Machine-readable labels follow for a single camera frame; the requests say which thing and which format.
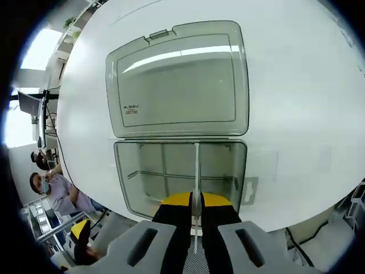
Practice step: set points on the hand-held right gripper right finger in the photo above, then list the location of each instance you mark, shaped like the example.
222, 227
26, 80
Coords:
242, 245

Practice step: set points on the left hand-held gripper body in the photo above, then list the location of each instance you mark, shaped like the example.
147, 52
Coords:
69, 245

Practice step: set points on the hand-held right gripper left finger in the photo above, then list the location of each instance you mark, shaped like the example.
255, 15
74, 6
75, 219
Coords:
137, 248

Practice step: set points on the long clear plastic divider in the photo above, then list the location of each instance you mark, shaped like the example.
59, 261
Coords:
179, 174

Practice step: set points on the transparent grey guide fixture box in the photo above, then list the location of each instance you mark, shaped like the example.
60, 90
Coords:
176, 85

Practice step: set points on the metal storage shelf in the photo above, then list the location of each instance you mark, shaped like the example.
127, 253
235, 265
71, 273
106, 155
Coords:
42, 225

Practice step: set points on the grey mesh chair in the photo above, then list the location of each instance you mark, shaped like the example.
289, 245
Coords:
199, 257

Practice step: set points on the black monitor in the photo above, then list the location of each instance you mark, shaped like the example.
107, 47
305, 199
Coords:
28, 104

